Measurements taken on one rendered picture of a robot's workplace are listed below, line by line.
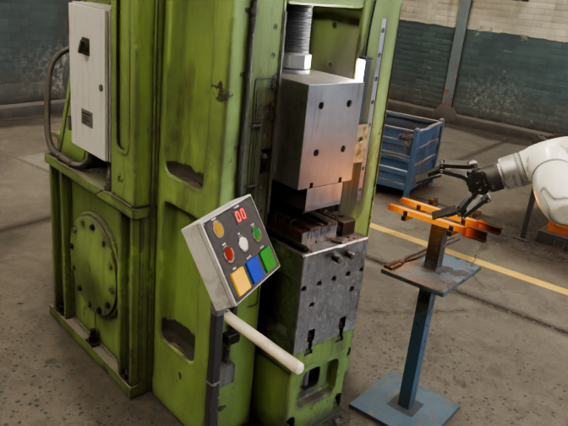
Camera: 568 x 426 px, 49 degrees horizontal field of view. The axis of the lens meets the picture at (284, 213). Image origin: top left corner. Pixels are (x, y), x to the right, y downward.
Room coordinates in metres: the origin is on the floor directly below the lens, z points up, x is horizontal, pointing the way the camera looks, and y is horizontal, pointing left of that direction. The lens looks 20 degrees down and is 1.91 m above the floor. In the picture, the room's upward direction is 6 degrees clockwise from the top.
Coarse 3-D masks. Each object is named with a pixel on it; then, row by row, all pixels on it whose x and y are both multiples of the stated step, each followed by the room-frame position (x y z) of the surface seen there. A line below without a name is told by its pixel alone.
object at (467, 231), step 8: (392, 208) 2.57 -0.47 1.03; (400, 208) 2.54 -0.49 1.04; (416, 216) 2.50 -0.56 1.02; (424, 216) 2.48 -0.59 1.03; (440, 224) 2.43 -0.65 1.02; (448, 224) 2.41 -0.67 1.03; (456, 224) 2.41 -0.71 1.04; (464, 232) 2.36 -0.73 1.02; (472, 232) 2.36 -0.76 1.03; (480, 232) 2.34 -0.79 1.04; (488, 232) 2.34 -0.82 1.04; (480, 240) 2.33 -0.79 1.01
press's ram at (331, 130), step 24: (312, 72) 2.58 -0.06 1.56; (288, 96) 2.32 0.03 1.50; (312, 96) 2.27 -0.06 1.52; (336, 96) 2.36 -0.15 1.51; (360, 96) 2.45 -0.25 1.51; (288, 120) 2.32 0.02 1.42; (312, 120) 2.28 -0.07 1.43; (336, 120) 2.37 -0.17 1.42; (288, 144) 2.31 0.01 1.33; (312, 144) 2.29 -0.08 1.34; (336, 144) 2.38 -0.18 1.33; (288, 168) 2.30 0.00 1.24; (312, 168) 2.30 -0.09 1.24; (336, 168) 2.39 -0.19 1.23
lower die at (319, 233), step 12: (276, 204) 2.55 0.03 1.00; (276, 216) 2.44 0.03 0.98; (300, 216) 2.44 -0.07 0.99; (324, 216) 2.47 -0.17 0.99; (276, 228) 2.39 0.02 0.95; (288, 228) 2.34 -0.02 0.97; (300, 228) 2.33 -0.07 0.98; (312, 228) 2.32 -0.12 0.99; (324, 228) 2.37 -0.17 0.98; (300, 240) 2.29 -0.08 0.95; (312, 240) 2.33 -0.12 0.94; (324, 240) 2.38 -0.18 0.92
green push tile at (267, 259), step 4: (264, 248) 1.96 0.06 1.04; (268, 248) 1.98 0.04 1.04; (260, 252) 1.93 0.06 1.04; (264, 252) 1.95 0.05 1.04; (268, 252) 1.97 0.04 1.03; (260, 256) 1.92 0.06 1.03; (264, 256) 1.93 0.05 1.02; (268, 256) 1.96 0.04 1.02; (272, 256) 1.98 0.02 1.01; (264, 260) 1.92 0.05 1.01; (268, 260) 1.94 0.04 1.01; (272, 260) 1.97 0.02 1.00; (264, 264) 1.92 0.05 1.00; (268, 264) 1.93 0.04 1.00; (272, 264) 1.96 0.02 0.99; (268, 268) 1.92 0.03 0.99; (272, 268) 1.95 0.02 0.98
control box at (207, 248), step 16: (224, 208) 1.90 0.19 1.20; (240, 208) 1.96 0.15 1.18; (192, 224) 1.79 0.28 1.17; (208, 224) 1.77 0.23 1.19; (224, 224) 1.84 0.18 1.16; (240, 224) 1.92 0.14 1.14; (256, 224) 2.00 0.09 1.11; (192, 240) 1.75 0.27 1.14; (208, 240) 1.74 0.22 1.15; (224, 240) 1.80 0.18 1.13; (256, 240) 1.95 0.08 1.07; (208, 256) 1.73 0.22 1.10; (224, 256) 1.76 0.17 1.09; (240, 256) 1.83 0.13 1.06; (208, 272) 1.73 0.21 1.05; (224, 272) 1.72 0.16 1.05; (272, 272) 1.95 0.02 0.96; (208, 288) 1.73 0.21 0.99; (224, 288) 1.71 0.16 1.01; (224, 304) 1.71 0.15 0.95
